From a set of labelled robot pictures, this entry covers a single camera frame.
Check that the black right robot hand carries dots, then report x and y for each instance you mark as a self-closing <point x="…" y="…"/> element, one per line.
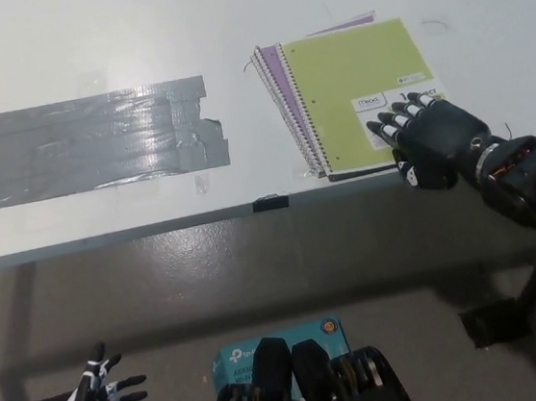
<point x="440" y="137"/>

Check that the grey duct tape patch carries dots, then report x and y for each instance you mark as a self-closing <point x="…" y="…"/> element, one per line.
<point x="97" y="142"/>

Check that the teal TP-Link cardboard box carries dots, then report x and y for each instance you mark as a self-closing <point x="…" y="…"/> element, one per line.
<point x="237" y="359"/>

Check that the green spiral Mead notebook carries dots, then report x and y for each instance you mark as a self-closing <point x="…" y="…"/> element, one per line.
<point x="345" y="70"/>

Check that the purple spiral notebook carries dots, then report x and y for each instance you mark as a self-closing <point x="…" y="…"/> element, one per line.
<point x="272" y="67"/>

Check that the clear tape piece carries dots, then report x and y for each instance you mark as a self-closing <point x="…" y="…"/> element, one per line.
<point x="303" y="174"/>
<point x="201" y="184"/>

